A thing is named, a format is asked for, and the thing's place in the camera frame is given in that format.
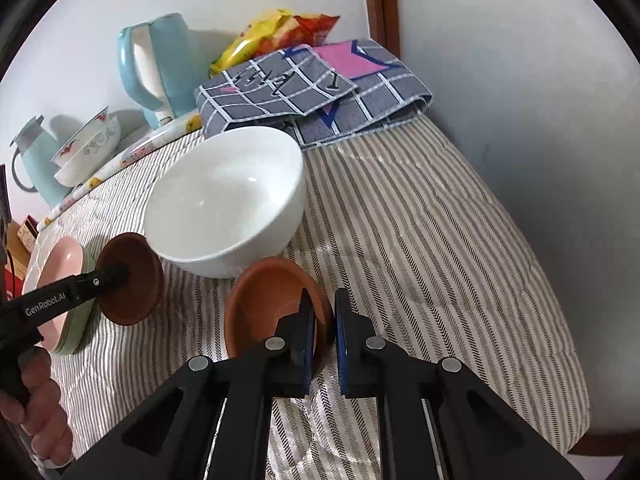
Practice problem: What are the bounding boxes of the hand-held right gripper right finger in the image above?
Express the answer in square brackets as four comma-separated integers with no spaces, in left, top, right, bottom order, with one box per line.
[334,287,587,480]

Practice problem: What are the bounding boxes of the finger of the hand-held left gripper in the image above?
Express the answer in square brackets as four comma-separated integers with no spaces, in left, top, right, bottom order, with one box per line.
[92,260,132,292]

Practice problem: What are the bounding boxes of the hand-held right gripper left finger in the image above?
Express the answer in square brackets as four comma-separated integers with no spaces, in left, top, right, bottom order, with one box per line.
[65,287,321,480]

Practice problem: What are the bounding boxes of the brown ceramic dish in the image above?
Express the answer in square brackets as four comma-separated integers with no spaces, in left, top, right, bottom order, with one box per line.
[95,232,165,326]
[223,257,335,378]

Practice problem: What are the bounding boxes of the pink square plate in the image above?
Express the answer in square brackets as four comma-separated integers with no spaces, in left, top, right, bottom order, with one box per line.
[21,236,86,351]

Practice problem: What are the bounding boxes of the green square plate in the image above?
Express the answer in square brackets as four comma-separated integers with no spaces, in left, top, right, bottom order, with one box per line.
[50,250,99,357]

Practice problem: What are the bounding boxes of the person's left hand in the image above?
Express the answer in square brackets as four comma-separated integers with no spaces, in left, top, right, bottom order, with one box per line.
[0,347,74,467]

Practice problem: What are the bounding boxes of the large white bowl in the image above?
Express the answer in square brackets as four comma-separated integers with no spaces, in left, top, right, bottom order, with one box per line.
[54,116,122,188]

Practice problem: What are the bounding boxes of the fruit-printed paper roll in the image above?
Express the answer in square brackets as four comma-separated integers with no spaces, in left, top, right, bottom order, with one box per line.
[42,110,203,226]

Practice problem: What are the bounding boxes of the light blue thermos jug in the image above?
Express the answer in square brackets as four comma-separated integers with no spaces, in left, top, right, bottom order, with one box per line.
[10,116,71,208]

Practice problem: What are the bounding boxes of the white bowl with grey print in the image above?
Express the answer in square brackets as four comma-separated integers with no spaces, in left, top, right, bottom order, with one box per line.
[144,126,307,279]

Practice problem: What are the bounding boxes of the light blue electric kettle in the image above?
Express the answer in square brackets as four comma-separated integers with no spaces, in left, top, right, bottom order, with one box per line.
[117,12,213,128]

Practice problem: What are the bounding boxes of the grey checked cloth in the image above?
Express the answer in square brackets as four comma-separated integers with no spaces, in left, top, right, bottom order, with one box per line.
[194,38,433,150]

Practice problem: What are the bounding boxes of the yellow snack bag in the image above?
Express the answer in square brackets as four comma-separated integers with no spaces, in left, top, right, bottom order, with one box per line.
[210,8,301,76]

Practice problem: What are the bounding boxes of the red snack bag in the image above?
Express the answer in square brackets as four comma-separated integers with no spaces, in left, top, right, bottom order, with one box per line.
[292,14,341,46]

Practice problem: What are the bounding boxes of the brown wooden door frame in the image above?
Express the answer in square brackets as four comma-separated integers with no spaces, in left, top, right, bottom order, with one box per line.
[360,0,401,61]

